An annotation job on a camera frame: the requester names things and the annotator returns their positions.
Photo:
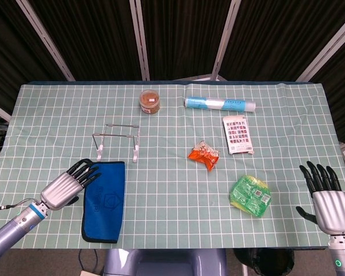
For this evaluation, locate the orange snack packet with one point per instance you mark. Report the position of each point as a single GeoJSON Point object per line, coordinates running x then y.
{"type": "Point", "coordinates": [204, 156]}

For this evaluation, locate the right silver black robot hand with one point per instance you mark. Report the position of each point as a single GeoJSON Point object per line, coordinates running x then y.
{"type": "Point", "coordinates": [332, 211]}

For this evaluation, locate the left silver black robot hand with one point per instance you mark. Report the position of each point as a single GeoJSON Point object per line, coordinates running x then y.
{"type": "Point", "coordinates": [60, 191]}

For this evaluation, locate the blue towel with black trim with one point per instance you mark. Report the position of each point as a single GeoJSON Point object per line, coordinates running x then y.
{"type": "Point", "coordinates": [106, 201]}

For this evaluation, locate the clear jar of rubber bands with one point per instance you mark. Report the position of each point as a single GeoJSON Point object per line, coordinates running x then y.
{"type": "Point", "coordinates": [150, 102]}

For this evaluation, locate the white box with picture grid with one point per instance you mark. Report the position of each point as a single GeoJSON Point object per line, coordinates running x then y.
{"type": "Point", "coordinates": [238, 135]}

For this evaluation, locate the purple-grey robot torso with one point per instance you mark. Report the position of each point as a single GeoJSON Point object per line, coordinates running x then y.
{"type": "Point", "coordinates": [164, 263]}

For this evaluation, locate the green snack packet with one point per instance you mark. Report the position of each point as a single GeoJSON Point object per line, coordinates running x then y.
{"type": "Point", "coordinates": [250, 195]}

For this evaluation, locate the blue white plastic film roll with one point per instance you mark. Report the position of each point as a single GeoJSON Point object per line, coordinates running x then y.
{"type": "Point", "coordinates": [218, 104]}

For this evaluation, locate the dark curtain panel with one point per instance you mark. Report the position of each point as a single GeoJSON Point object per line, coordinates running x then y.
{"type": "Point", "coordinates": [8, 51]}
{"type": "Point", "coordinates": [95, 37]}
{"type": "Point", "coordinates": [281, 34]}
{"type": "Point", "coordinates": [184, 37]}
{"type": "Point", "coordinates": [342, 97]}

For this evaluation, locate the green checked tablecloth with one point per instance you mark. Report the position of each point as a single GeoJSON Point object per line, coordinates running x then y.
{"type": "Point", "coordinates": [175, 207]}

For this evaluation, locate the right purple-grey robot arm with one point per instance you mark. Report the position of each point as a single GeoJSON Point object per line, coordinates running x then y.
{"type": "Point", "coordinates": [340, 258]}

